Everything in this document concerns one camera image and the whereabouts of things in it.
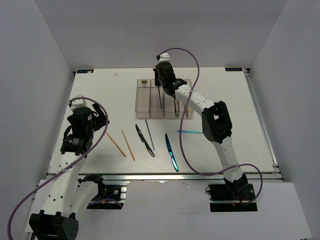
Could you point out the right table corner label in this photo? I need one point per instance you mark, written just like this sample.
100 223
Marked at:
233 69

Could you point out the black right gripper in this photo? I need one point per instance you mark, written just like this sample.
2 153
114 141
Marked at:
156 81

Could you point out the gold fork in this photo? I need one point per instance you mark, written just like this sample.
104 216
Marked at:
190 112

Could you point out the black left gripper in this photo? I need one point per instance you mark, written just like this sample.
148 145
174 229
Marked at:
101 120

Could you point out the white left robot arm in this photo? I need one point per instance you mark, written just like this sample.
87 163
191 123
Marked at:
58 218

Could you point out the clear container far left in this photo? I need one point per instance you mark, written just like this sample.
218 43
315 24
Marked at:
143 97

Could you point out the black iridescent knife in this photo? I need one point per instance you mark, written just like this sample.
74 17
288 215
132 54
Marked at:
143 140

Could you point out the iridescent fork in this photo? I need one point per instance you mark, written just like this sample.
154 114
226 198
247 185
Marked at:
186 113

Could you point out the iridescent rainbow spoon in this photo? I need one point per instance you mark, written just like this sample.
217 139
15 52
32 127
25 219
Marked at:
189 132

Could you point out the grey metal chopstick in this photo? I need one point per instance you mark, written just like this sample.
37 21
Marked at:
159 96
149 132

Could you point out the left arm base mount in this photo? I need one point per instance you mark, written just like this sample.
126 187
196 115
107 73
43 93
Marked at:
108 195

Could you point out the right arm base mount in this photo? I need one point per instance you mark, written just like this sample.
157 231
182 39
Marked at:
221 199

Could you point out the black spoon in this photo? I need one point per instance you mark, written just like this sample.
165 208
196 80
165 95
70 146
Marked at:
176 112

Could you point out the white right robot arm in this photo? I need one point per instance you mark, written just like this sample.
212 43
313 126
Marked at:
215 121

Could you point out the blue knife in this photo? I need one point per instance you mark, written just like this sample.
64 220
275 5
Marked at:
170 151

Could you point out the table corner label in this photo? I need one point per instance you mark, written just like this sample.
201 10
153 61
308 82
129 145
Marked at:
233 69
85 71

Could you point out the wooden chopstick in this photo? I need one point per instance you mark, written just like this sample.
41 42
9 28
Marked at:
116 144
128 146

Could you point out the left table corner label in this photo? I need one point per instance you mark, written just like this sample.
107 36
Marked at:
85 71

